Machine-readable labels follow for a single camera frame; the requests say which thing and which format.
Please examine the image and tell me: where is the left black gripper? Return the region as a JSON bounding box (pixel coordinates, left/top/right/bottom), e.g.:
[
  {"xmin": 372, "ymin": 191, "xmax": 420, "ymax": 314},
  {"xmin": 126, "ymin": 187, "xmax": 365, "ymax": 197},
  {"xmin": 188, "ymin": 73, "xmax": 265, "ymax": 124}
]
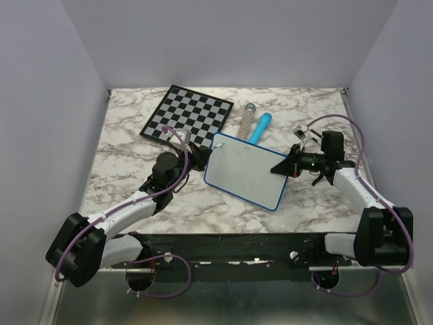
[{"xmin": 168, "ymin": 142, "xmax": 212, "ymax": 192}]

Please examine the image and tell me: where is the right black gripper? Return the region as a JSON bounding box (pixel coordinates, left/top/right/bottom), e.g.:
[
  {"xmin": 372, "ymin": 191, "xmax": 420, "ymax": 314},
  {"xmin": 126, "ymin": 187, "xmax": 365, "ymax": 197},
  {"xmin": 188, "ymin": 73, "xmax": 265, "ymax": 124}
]
[{"xmin": 271, "ymin": 144, "xmax": 327, "ymax": 178}]

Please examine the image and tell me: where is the green white marker pen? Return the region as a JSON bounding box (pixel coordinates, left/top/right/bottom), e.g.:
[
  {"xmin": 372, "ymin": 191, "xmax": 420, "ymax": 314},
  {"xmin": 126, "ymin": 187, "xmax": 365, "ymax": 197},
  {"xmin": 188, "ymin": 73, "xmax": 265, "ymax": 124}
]
[{"xmin": 211, "ymin": 143, "xmax": 224, "ymax": 150}]

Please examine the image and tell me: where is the blue framed whiteboard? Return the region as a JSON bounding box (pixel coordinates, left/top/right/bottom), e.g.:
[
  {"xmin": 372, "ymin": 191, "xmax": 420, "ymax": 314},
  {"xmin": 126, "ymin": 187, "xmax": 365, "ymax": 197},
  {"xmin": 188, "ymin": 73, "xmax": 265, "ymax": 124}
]
[{"xmin": 204, "ymin": 132, "xmax": 288, "ymax": 211}]

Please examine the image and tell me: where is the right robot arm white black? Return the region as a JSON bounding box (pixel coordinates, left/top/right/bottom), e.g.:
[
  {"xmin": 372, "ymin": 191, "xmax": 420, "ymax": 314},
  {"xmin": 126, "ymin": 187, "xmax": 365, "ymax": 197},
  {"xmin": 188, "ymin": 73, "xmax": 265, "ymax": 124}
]
[{"xmin": 270, "ymin": 131, "xmax": 413, "ymax": 267}]

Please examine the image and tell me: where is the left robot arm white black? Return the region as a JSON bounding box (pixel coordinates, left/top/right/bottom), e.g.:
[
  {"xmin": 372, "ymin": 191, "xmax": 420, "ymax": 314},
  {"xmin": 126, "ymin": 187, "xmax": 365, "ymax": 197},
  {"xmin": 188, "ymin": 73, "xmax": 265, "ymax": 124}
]
[{"xmin": 45, "ymin": 144, "xmax": 212, "ymax": 287}]

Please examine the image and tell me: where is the black grey chessboard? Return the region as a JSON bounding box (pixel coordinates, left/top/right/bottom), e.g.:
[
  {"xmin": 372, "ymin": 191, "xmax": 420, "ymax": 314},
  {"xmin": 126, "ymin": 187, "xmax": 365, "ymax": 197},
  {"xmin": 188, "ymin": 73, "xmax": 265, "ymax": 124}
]
[{"xmin": 139, "ymin": 85, "xmax": 234, "ymax": 148}]

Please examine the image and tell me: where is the blue toy microphone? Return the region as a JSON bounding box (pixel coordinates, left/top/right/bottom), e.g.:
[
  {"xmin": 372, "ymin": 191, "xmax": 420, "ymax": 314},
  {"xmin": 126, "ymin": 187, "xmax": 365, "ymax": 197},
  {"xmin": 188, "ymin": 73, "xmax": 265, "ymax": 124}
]
[{"xmin": 248, "ymin": 112, "xmax": 272, "ymax": 144}]

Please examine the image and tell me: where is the glitter tube silver cap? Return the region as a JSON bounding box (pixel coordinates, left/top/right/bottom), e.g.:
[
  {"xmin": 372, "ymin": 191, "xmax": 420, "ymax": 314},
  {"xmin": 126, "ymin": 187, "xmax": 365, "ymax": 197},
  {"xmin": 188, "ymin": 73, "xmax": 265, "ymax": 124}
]
[{"xmin": 237, "ymin": 103, "xmax": 256, "ymax": 140}]

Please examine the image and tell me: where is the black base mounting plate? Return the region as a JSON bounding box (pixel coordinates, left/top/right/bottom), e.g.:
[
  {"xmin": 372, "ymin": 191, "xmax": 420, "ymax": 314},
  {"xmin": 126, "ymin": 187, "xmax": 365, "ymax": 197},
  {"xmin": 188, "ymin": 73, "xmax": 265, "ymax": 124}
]
[{"xmin": 69, "ymin": 232, "xmax": 355, "ymax": 284}]

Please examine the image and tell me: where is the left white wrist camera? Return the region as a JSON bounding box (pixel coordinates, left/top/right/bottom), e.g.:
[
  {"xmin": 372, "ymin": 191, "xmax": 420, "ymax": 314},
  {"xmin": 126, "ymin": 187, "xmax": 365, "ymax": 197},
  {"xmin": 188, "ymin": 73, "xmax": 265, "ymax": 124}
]
[{"xmin": 169, "ymin": 129, "xmax": 191, "ymax": 150}]

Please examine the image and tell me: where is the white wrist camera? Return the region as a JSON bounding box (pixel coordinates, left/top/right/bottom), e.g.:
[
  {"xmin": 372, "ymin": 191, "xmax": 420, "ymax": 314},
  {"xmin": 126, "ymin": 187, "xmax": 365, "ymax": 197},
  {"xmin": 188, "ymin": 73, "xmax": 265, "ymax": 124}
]
[
  {"xmin": 293, "ymin": 125, "xmax": 310, "ymax": 150},
  {"xmin": 169, "ymin": 129, "xmax": 191, "ymax": 150}
]

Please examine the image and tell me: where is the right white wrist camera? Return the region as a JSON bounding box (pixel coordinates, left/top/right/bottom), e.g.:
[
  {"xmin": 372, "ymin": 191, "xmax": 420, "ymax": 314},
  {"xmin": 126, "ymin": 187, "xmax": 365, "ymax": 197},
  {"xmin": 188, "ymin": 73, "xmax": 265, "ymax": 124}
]
[{"xmin": 293, "ymin": 125, "xmax": 310, "ymax": 150}]

